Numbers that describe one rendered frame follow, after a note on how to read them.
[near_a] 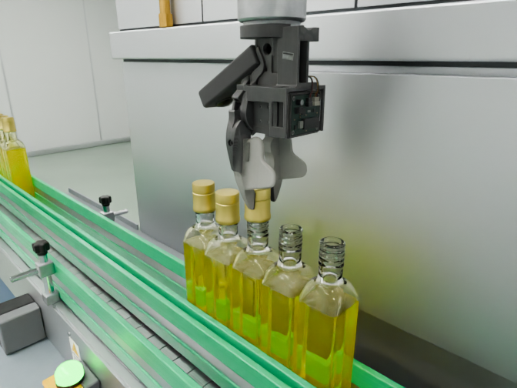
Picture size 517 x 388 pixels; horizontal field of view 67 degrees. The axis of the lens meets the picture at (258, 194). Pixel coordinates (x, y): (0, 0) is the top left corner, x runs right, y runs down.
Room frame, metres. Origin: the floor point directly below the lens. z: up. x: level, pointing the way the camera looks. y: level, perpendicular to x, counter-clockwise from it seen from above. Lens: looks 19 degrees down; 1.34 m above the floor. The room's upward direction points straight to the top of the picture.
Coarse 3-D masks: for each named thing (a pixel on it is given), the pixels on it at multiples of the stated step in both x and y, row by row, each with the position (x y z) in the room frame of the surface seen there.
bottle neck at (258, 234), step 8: (248, 224) 0.47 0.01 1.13; (256, 224) 0.47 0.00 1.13; (264, 224) 0.47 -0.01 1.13; (248, 232) 0.48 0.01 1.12; (256, 232) 0.47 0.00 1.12; (264, 232) 0.47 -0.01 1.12; (248, 240) 0.48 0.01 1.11; (256, 240) 0.47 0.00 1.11; (264, 240) 0.47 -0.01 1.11; (248, 248) 0.48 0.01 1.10; (256, 248) 0.47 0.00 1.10; (264, 248) 0.47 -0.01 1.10
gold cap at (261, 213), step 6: (258, 192) 0.47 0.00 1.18; (264, 192) 0.47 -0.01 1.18; (270, 192) 0.48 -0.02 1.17; (258, 198) 0.47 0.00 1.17; (264, 198) 0.47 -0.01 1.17; (270, 198) 0.48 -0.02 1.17; (258, 204) 0.47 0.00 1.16; (264, 204) 0.47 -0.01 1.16; (270, 204) 0.48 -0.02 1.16; (246, 210) 0.47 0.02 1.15; (252, 210) 0.47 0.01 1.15; (258, 210) 0.47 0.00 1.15; (264, 210) 0.47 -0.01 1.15; (246, 216) 0.47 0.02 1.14; (252, 216) 0.47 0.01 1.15; (258, 216) 0.47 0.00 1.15; (264, 216) 0.47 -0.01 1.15; (270, 216) 0.48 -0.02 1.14; (258, 222) 0.47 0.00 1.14
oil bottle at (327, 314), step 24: (312, 288) 0.39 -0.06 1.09; (336, 288) 0.39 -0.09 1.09; (312, 312) 0.39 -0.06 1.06; (336, 312) 0.37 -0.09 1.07; (312, 336) 0.38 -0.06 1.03; (336, 336) 0.37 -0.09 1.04; (312, 360) 0.38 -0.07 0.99; (336, 360) 0.37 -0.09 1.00; (312, 384) 0.38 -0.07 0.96; (336, 384) 0.37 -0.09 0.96
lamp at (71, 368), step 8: (72, 360) 0.54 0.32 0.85; (64, 368) 0.52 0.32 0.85; (72, 368) 0.52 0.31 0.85; (80, 368) 0.53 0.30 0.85; (56, 376) 0.51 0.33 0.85; (64, 376) 0.51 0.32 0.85; (72, 376) 0.51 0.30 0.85; (80, 376) 0.52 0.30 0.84; (56, 384) 0.51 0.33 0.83; (64, 384) 0.50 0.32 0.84; (72, 384) 0.51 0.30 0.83
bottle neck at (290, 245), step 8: (288, 224) 0.45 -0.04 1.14; (280, 232) 0.44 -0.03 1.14; (288, 232) 0.43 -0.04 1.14; (296, 232) 0.43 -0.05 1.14; (280, 240) 0.43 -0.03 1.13; (288, 240) 0.43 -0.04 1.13; (296, 240) 0.43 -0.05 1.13; (280, 248) 0.44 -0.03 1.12; (288, 248) 0.43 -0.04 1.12; (296, 248) 0.43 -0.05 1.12; (280, 256) 0.43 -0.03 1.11; (288, 256) 0.43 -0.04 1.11; (296, 256) 0.43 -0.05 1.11; (280, 264) 0.43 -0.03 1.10; (288, 264) 0.43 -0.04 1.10; (296, 264) 0.43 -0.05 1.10
